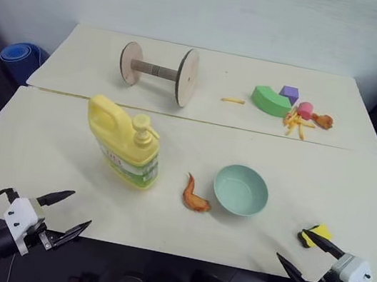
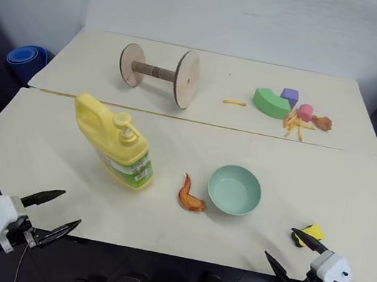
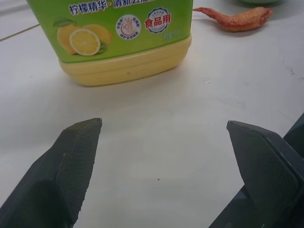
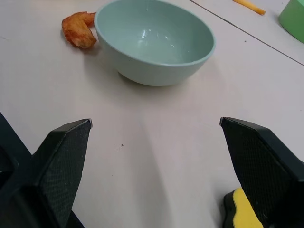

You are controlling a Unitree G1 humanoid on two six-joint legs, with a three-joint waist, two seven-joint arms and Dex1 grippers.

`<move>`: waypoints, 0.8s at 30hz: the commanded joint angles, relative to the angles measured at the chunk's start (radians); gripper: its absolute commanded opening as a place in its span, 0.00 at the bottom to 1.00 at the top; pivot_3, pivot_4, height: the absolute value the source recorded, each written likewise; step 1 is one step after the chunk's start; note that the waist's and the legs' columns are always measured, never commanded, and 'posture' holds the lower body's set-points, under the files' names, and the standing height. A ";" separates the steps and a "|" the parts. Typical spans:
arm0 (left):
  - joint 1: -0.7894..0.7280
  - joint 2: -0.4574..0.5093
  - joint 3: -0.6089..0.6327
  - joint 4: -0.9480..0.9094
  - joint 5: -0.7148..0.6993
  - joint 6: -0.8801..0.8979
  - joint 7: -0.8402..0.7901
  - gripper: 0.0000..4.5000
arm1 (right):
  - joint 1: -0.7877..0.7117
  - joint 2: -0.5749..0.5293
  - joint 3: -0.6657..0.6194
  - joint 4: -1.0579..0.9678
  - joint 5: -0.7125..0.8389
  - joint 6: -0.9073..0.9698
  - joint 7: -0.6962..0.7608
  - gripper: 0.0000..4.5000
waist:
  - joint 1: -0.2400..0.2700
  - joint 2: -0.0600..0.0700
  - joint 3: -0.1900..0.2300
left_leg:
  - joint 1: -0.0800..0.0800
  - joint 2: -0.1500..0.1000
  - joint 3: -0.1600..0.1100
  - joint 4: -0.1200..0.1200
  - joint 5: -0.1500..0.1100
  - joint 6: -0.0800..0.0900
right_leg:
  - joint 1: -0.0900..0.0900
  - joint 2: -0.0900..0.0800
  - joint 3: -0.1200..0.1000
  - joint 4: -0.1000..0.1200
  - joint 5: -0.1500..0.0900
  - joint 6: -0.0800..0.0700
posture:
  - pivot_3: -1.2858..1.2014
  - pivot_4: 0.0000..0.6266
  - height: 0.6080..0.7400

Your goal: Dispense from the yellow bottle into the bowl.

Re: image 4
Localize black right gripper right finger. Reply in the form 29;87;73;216
219;116;304;228

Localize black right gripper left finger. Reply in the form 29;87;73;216
0;118;93;228

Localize pale green bowl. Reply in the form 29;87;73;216
94;0;217;87

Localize yellow and black sponge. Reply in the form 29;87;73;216
222;188;268;228

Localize fried chicken wing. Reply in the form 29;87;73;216
61;11;97;49

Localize green plastic container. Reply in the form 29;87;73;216
278;0;304;44

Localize orange french fry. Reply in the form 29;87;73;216
232;0;266;16

